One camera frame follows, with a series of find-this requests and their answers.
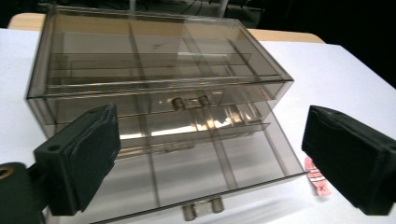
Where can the smoky transparent drawer box housing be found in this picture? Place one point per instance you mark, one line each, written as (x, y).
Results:
(93, 28)

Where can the dark curtain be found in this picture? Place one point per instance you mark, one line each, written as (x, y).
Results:
(342, 25)

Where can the shallow transparent drawer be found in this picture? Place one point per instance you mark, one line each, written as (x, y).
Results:
(191, 103)

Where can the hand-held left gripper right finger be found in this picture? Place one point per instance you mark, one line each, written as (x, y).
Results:
(358, 161)

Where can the white table mat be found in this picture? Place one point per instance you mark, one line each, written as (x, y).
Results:
(327, 77)

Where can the deep transparent drawer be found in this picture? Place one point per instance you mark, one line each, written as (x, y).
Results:
(202, 209)

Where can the wooden table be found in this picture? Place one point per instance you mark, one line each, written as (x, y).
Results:
(286, 35)

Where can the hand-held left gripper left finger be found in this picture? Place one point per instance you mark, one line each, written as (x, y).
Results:
(77, 158)

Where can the small pink striped packet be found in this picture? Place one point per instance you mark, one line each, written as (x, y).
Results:
(317, 179)

